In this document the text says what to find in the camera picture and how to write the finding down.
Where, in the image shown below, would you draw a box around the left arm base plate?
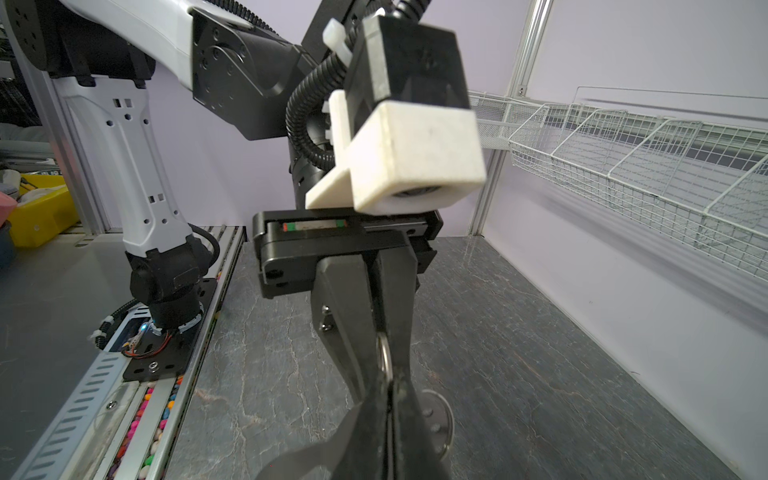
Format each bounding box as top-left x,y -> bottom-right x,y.
115,278 -> 218,382

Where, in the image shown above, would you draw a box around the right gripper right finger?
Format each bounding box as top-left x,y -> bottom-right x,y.
392,377 -> 450,479

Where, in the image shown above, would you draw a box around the aluminium frame profiles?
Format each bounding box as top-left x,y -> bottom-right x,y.
469,0 -> 554,236

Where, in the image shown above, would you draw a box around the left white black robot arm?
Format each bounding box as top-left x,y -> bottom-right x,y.
2,1 -> 345,381

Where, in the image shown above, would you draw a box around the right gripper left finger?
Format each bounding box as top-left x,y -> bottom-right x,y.
257,359 -> 393,479

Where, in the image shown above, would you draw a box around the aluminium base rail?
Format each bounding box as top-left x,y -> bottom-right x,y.
99,227 -> 245,479

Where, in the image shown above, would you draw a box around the yellow bin outside cell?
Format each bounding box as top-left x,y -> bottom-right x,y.
9,174 -> 79,249

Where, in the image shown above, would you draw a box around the metal keyring with shoe plate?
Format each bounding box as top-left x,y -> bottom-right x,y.
377,332 -> 455,464

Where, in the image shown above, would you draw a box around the white wire basket long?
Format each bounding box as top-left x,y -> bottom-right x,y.
469,92 -> 767,280

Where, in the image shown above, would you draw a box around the white vented cable duct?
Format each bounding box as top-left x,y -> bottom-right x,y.
12,304 -> 148,479

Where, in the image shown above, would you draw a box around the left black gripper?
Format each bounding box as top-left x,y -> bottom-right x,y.
253,208 -> 444,404

